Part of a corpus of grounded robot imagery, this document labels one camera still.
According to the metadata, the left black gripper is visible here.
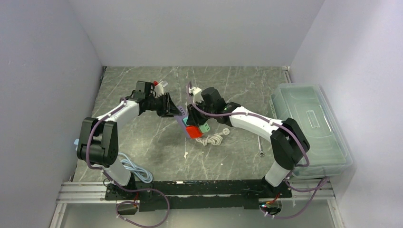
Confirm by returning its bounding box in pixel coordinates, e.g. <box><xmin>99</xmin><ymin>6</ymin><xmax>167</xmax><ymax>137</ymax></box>
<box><xmin>146</xmin><ymin>92</ymin><xmax>182</xmax><ymax>118</ymax></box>

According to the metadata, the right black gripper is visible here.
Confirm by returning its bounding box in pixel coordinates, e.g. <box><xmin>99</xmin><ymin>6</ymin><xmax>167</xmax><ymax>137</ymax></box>
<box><xmin>187</xmin><ymin>99</ymin><xmax>216</xmax><ymax>127</ymax></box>

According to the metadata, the red plug adapter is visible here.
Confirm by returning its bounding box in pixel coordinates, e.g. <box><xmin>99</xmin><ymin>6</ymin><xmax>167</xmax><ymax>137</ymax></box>
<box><xmin>185</xmin><ymin>126</ymin><xmax>203</xmax><ymax>139</ymax></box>

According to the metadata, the light green plug adapter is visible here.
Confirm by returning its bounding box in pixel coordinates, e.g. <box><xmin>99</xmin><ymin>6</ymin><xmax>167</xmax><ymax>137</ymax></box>
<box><xmin>199</xmin><ymin>122</ymin><xmax>211</xmax><ymax>133</ymax></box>

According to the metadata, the white power cord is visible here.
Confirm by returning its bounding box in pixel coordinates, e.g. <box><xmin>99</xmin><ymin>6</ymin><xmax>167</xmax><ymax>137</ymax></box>
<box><xmin>195</xmin><ymin>127</ymin><xmax>230</xmax><ymax>147</ymax></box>

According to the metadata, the teal plug adapter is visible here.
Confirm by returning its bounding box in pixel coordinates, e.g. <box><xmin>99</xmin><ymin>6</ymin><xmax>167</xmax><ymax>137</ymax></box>
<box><xmin>182</xmin><ymin>116</ymin><xmax>188</xmax><ymax>126</ymax></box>

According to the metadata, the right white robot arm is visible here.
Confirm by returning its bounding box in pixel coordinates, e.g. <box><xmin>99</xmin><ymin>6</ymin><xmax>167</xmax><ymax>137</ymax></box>
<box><xmin>186</xmin><ymin>84</ymin><xmax>311</xmax><ymax>197</ymax></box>

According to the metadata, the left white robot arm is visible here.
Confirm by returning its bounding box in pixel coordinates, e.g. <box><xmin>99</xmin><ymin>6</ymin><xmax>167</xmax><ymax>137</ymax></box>
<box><xmin>76</xmin><ymin>81</ymin><xmax>181</xmax><ymax>200</ymax></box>

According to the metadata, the silver wrench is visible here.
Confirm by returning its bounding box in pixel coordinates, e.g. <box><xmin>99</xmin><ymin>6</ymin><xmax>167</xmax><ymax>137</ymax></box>
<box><xmin>258</xmin><ymin>136</ymin><xmax>265</xmax><ymax>157</ymax></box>

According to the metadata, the clear plastic storage bin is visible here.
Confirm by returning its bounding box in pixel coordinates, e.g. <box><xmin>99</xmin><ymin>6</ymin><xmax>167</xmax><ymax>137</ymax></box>
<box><xmin>271</xmin><ymin>83</ymin><xmax>353</xmax><ymax>179</ymax></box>

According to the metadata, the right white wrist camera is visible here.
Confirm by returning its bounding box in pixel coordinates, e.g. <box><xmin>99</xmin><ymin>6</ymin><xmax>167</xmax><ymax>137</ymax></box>
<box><xmin>188</xmin><ymin>86</ymin><xmax>204</xmax><ymax>104</ymax></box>

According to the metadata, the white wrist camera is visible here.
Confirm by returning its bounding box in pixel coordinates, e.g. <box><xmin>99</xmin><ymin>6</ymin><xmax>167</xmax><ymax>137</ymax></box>
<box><xmin>153</xmin><ymin>81</ymin><xmax>168</xmax><ymax>97</ymax></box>
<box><xmin>188</xmin><ymin>86</ymin><xmax>204</xmax><ymax>104</ymax></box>

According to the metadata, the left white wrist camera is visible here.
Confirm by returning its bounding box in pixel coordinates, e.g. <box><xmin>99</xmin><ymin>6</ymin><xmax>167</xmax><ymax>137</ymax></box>
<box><xmin>153</xmin><ymin>81</ymin><xmax>168</xmax><ymax>97</ymax></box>

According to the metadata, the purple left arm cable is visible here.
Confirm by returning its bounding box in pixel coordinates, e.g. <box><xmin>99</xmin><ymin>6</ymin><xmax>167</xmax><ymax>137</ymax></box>
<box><xmin>86</xmin><ymin>97</ymin><xmax>171</xmax><ymax>228</ymax></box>

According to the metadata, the light blue cable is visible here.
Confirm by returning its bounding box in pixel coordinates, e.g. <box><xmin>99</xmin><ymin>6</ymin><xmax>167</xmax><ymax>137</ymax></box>
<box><xmin>118</xmin><ymin>152</ymin><xmax>154</xmax><ymax>184</ymax></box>

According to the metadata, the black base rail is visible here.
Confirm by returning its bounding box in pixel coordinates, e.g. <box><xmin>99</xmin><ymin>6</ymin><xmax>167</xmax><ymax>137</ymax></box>
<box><xmin>105</xmin><ymin>179</ymin><xmax>292</xmax><ymax>212</ymax></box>

